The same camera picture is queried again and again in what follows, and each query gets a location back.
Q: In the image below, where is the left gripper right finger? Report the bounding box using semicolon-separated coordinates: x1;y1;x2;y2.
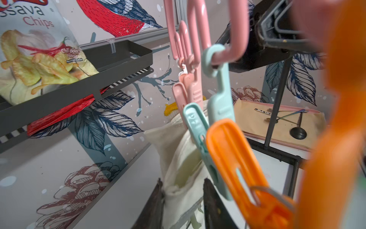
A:
203;178;238;229

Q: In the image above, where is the mint green clothespin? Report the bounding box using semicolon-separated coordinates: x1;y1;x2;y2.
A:
183;44;235;201

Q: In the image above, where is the silver spoon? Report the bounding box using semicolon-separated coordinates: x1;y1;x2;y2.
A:
275;109;308;123

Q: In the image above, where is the pink clip hanger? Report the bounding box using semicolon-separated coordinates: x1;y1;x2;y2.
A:
165;1;366;131

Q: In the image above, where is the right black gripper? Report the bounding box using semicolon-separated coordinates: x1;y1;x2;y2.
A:
229;0;314;73

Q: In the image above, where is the black ladle spoon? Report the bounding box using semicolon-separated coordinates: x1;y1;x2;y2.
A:
289;113;307;140

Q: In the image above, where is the red cassava chips bag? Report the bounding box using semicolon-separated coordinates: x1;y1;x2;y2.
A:
1;1;98;134

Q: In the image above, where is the tan pink-edged placemat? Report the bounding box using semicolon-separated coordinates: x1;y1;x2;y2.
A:
234;99;327;151

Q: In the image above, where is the dark wall basket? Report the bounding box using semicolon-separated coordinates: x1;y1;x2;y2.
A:
1;39;153;152

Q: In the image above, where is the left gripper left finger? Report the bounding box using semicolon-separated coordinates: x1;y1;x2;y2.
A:
132;178;165;229

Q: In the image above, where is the black clothes rack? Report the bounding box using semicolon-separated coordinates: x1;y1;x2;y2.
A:
245;54;366;201

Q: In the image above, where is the orange clothespin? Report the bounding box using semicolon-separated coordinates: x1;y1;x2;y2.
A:
206;1;366;229

